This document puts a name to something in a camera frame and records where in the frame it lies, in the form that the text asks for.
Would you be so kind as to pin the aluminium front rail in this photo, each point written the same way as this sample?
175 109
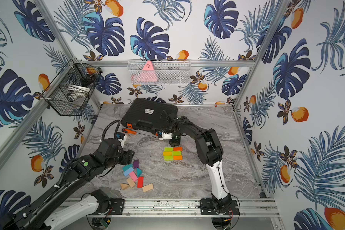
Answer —
168 208

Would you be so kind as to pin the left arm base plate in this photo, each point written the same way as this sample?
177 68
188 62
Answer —
106 205

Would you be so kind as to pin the black plastic tool case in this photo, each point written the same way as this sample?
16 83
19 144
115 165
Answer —
150 116

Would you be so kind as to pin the small teal block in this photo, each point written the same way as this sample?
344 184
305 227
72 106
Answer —
139 172

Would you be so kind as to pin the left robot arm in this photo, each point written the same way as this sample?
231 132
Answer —
20 213

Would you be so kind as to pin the natural wood triangle block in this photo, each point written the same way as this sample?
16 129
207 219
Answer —
124 186

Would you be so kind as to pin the red block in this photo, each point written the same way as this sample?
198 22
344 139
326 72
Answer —
140 182

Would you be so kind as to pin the yellow block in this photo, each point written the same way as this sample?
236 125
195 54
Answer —
167 153

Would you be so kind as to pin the black wire basket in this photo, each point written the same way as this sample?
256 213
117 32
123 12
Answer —
69 93

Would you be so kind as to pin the light blue block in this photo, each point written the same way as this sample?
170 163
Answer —
128 171

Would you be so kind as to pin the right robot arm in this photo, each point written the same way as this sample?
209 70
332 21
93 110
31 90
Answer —
209 151

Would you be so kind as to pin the teal rectangular block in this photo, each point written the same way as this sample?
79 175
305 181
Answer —
127 167

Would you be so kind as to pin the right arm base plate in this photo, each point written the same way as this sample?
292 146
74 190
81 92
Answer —
212 206

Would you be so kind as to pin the white mesh wall basket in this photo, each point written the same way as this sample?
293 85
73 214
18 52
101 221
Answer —
169 71

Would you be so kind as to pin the pink triangle card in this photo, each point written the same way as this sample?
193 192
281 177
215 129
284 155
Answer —
147 74

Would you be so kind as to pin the light green narrow block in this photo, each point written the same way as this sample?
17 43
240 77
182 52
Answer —
176 153

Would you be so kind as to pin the orange rectangular block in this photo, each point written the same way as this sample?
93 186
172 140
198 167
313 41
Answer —
177 158

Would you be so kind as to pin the pink block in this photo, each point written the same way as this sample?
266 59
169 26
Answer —
133 176

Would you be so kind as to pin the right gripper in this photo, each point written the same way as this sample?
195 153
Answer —
173 142

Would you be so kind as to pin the purple block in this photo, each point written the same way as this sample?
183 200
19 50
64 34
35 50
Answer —
136 164

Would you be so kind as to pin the natural wood rectangular block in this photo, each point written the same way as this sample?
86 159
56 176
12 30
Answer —
147 188

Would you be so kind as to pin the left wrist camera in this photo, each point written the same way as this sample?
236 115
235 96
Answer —
121 137

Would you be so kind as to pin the orange handled screwdriver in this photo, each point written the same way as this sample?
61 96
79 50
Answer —
133 132

